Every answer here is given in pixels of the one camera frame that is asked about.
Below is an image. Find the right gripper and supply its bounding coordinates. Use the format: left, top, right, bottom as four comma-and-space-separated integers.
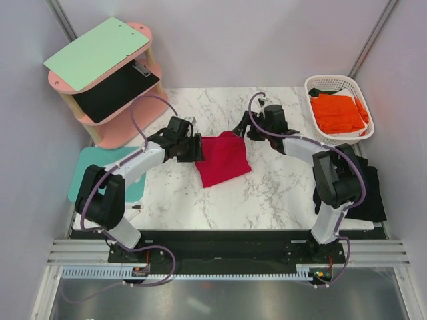
232, 110, 273, 141

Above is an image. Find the red t shirt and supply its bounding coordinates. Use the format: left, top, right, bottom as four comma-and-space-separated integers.
195, 131, 252, 188

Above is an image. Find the black t shirt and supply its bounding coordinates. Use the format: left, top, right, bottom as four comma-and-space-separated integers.
312, 155, 388, 223

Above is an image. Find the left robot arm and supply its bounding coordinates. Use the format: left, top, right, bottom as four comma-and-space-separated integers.
75, 116, 205, 262

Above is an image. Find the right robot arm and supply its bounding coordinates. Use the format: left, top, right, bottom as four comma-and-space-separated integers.
233, 105, 366, 263

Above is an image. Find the dark green garment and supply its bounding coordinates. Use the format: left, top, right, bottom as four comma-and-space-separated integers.
308, 88, 338, 98

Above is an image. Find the pink three-tier shelf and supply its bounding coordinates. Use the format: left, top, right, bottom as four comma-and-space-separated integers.
43, 17, 168, 149

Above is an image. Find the orange folded t shirt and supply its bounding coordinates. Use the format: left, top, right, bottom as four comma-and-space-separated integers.
310, 93, 370, 135

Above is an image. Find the teal cutting board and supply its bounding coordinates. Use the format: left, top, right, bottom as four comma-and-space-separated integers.
68, 147, 146, 203

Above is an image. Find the white plastic basket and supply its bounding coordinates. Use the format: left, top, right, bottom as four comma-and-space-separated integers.
304, 75, 374, 145

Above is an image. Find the black clipboard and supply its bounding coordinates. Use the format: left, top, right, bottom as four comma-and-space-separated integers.
73, 60, 159, 123

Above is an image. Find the mint green board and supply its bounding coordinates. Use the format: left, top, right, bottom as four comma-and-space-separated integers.
44, 17, 152, 94

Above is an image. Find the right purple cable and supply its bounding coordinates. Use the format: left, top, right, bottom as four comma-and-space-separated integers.
248, 92, 368, 289

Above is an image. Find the purple cable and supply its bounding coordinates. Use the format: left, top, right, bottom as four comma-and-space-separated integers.
248, 92, 368, 289
59, 95, 179, 303

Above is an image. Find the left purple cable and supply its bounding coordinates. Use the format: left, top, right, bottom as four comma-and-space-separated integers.
59, 95, 179, 303

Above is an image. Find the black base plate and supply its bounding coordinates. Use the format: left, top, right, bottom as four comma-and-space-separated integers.
108, 230, 346, 276

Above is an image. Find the white cable duct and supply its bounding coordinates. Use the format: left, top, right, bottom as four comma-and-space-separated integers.
61, 266, 314, 281

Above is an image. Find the aluminium rail frame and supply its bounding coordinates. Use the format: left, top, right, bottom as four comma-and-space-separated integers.
48, 240, 410, 267

